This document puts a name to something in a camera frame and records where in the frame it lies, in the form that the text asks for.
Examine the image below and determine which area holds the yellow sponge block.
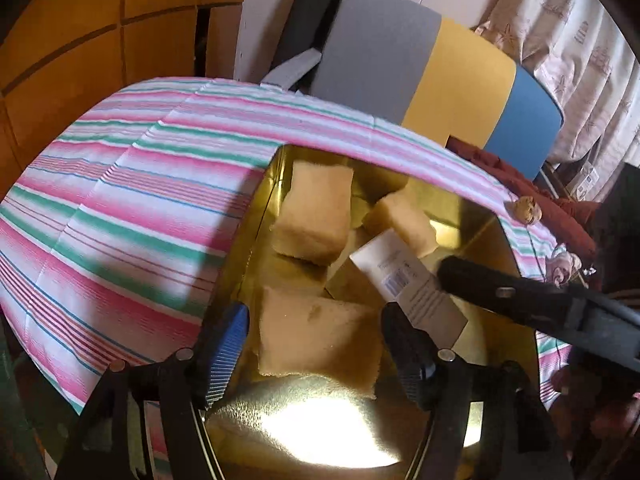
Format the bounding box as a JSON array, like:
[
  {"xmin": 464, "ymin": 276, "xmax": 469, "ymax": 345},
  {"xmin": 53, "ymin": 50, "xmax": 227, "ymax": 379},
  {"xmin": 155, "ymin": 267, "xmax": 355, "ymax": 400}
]
[
  {"xmin": 270, "ymin": 160, "xmax": 355, "ymax": 266},
  {"xmin": 362, "ymin": 190, "xmax": 453, "ymax": 258},
  {"xmin": 255, "ymin": 285, "xmax": 383, "ymax": 401}
]

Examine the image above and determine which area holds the white board panel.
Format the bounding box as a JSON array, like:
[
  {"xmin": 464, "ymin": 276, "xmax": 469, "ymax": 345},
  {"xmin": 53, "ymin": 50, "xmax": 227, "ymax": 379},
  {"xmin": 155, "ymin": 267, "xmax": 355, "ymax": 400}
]
[{"xmin": 235, "ymin": 0, "xmax": 441, "ymax": 83}]

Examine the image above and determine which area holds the white packet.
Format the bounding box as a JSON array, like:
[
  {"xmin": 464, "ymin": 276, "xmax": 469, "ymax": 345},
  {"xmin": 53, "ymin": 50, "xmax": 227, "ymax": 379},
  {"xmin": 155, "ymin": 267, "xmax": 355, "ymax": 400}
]
[{"xmin": 350, "ymin": 229, "xmax": 468, "ymax": 351}]

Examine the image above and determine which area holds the yellow crumpled wrapper ball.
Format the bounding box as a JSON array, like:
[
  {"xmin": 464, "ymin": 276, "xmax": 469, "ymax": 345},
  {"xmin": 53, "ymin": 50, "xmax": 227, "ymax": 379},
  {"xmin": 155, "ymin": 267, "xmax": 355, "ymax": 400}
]
[{"xmin": 515, "ymin": 196, "xmax": 543, "ymax": 224}]

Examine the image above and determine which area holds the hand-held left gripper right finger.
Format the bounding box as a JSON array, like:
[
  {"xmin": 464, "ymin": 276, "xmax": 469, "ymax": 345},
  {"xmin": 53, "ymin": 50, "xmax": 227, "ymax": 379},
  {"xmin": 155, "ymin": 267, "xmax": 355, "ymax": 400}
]
[{"xmin": 381, "ymin": 301, "xmax": 574, "ymax": 480}]

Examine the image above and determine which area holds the patterned beige curtain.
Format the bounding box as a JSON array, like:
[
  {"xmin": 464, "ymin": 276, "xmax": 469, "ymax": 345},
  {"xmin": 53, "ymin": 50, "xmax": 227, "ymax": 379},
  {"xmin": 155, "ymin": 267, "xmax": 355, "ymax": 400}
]
[{"xmin": 475, "ymin": 0, "xmax": 640, "ymax": 176}]

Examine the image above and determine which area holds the striped pink green cloth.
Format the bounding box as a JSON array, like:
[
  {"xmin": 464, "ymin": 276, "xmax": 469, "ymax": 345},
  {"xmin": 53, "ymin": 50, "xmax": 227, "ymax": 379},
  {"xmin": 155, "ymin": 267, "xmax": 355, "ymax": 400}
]
[{"xmin": 0, "ymin": 77, "xmax": 571, "ymax": 461}]

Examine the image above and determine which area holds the grey yellow blue chair back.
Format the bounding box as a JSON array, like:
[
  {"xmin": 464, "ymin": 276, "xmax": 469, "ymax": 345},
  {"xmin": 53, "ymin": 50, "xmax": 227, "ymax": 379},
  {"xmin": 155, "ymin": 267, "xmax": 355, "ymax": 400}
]
[{"xmin": 260, "ymin": 0, "xmax": 566, "ymax": 181}]

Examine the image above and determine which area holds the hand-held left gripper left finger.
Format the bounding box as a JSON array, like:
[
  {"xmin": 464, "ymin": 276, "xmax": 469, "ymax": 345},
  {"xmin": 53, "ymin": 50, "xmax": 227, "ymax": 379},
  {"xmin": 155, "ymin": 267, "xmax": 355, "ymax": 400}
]
[{"xmin": 54, "ymin": 301, "xmax": 251, "ymax": 480}]

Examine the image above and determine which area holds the gold metal tin container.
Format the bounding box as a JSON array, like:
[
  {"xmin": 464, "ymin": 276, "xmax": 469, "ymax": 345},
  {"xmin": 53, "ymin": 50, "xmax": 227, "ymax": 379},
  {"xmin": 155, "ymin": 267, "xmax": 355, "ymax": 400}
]
[{"xmin": 202, "ymin": 144, "xmax": 541, "ymax": 480}]

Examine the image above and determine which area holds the dark red jacket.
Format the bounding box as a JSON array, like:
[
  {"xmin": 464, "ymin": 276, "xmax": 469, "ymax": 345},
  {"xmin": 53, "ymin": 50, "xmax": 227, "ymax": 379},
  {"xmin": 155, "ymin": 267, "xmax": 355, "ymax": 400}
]
[{"xmin": 445, "ymin": 135, "xmax": 601, "ymax": 261}]

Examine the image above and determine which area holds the beige crumpled paper ball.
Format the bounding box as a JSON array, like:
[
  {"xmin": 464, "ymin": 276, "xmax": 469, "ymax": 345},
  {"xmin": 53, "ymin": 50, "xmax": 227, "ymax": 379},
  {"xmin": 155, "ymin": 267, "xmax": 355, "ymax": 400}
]
[{"xmin": 547, "ymin": 250, "xmax": 583, "ymax": 286}]

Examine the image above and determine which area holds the orange wooden cabinet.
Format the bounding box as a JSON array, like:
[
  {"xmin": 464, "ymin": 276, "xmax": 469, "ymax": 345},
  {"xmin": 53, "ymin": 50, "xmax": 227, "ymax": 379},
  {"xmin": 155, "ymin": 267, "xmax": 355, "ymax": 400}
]
[{"xmin": 0, "ymin": 0, "xmax": 251, "ymax": 201}]

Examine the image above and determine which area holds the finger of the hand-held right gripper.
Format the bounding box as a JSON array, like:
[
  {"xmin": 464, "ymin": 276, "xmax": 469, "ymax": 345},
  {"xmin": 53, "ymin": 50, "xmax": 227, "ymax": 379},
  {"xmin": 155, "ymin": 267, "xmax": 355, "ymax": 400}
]
[{"xmin": 436, "ymin": 254, "xmax": 640, "ymax": 377}]

